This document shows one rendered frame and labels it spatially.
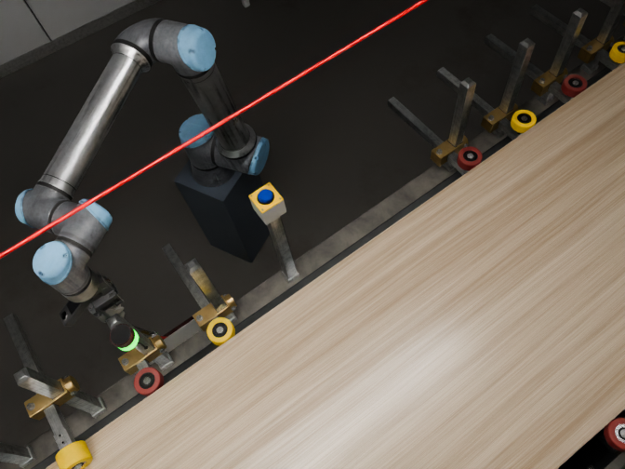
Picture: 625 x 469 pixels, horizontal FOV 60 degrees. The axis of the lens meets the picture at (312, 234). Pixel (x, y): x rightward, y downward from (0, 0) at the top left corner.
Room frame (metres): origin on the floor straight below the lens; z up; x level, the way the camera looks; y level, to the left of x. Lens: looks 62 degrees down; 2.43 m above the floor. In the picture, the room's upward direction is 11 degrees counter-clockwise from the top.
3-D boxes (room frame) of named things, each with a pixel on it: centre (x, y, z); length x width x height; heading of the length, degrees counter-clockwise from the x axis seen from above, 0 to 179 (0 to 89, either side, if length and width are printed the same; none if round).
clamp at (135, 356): (0.56, 0.58, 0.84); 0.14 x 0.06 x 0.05; 116
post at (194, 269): (0.68, 0.34, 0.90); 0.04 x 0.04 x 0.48; 26
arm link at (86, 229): (0.75, 0.55, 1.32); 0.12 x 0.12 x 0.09; 59
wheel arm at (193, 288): (0.75, 0.41, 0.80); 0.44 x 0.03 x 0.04; 26
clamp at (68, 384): (0.46, 0.81, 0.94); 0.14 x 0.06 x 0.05; 116
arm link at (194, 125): (1.39, 0.34, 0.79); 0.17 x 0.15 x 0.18; 59
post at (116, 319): (0.58, 0.56, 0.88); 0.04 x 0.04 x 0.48; 26
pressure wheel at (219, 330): (0.57, 0.33, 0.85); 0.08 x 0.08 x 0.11
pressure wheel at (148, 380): (0.46, 0.55, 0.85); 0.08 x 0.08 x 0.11
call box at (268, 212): (0.80, 0.10, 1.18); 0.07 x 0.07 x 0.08; 26
